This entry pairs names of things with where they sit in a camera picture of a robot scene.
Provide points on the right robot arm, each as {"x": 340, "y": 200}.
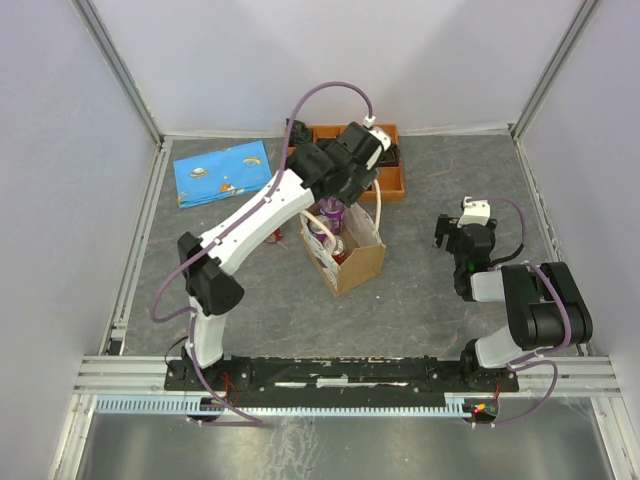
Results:
{"x": 545, "y": 311}

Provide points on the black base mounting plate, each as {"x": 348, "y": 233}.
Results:
{"x": 351, "y": 382}

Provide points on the blue printed folded cloth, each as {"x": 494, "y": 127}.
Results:
{"x": 221, "y": 174}

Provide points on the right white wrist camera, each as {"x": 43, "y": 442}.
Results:
{"x": 474, "y": 212}

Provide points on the red cola can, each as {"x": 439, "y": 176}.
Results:
{"x": 337, "y": 248}
{"x": 275, "y": 237}

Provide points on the aluminium frame rail front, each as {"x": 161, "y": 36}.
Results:
{"x": 578, "y": 377}

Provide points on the purple can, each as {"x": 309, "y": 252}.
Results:
{"x": 334, "y": 210}
{"x": 320, "y": 227}

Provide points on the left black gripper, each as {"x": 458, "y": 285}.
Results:
{"x": 365, "y": 177}

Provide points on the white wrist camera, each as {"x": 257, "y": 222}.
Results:
{"x": 474, "y": 212}
{"x": 369, "y": 123}

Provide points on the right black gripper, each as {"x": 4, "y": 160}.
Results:
{"x": 446, "y": 226}

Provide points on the right aluminium corner post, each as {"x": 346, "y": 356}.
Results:
{"x": 569, "y": 40}

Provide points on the aluminium corner post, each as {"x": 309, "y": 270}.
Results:
{"x": 89, "y": 14}
{"x": 569, "y": 40}

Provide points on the brown canvas bag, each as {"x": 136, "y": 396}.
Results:
{"x": 365, "y": 249}

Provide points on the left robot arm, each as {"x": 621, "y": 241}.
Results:
{"x": 217, "y": 254}

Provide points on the blue slotted cable duct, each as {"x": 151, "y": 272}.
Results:
{"x": 453, "y": 408}

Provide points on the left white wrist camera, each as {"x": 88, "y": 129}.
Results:
{"x": 369, "y": 123}

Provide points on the left aluminium corner post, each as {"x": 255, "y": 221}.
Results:
{"x": 89, "y": 14}

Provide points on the orange wooden divided tray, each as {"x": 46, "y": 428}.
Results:
{"x": 390, "y": 180}

